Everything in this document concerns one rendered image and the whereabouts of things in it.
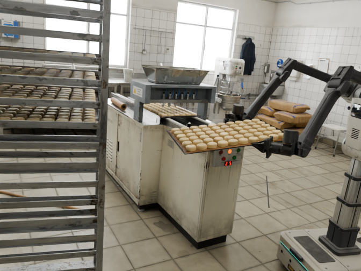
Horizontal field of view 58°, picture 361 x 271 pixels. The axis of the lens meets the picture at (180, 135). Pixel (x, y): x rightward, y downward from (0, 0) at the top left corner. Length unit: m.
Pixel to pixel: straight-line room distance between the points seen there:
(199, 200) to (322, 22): 5.16
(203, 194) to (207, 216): 0.20
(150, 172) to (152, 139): 0.31
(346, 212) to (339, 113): 4.23
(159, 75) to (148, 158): 0.72
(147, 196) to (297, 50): 5.07
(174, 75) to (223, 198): 1.12
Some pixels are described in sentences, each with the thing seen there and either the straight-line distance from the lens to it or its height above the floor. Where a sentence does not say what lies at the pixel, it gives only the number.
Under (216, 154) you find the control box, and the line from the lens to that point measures 2.31.
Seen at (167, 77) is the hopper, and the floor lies 1.24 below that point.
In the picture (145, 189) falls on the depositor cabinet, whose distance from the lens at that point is 2.99.
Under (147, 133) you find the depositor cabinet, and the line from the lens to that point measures 2.80.
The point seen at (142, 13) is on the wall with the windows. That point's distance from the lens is 6.14.
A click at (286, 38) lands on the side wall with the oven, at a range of 7.51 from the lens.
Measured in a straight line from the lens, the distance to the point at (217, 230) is 2.67.
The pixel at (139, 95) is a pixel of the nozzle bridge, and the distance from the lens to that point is 2.81.
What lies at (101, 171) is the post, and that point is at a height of 0.95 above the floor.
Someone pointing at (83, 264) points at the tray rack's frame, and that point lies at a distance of 2.26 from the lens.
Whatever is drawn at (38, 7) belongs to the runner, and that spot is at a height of 1.59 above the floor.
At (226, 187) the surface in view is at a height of 0.51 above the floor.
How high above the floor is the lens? 1.50
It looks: 15 degrees down
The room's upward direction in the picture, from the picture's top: 5 degrees clockwise
